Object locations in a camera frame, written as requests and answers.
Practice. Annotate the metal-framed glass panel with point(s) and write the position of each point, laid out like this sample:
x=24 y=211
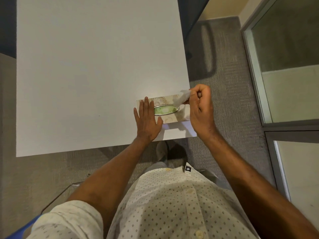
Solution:
x=296 y=171
x=286 y=59

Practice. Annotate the person's left thumb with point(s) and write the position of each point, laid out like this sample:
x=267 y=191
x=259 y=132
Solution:
x=160 y=121

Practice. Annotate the white tissue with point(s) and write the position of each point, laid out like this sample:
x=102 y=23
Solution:
x=183 y=96

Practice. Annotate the person's left middle finger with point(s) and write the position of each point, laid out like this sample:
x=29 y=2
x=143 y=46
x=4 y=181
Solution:
x=147 y=105

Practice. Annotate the person's right hand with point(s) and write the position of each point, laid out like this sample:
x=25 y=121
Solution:
x=201 y=114

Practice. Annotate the grey shoe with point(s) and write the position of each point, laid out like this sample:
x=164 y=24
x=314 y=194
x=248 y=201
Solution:
x=162 y=150

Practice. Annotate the grey trousers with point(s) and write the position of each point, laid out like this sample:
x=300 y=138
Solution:
x=155 y=167

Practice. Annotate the person's right forearm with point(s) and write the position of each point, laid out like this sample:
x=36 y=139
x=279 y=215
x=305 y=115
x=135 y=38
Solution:
x=251 y=189

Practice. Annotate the blue chair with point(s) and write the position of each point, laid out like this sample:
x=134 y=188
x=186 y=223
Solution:
x=21 y=230

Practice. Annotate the dark blue partition panel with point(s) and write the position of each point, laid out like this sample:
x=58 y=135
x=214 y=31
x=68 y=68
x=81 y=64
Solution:
x=7 y=24
x=192 y=19

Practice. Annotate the white dotted shirt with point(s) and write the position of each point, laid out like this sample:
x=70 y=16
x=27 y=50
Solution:
x=174 y=206

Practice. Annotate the beige floral tissue box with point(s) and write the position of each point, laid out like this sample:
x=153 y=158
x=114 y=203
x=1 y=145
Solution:
x=172 y=118

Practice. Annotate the person's left little finger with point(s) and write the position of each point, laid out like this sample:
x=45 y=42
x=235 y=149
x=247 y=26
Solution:
x=136 y=114

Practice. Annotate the person's left forearm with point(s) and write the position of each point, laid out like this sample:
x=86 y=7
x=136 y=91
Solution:
x=104 y=179

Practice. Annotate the person's right thumb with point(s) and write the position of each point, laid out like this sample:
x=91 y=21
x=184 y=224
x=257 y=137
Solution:
x=192 y=99

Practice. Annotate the person's left hand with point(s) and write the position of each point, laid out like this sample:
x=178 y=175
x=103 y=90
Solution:
x=147 y=125

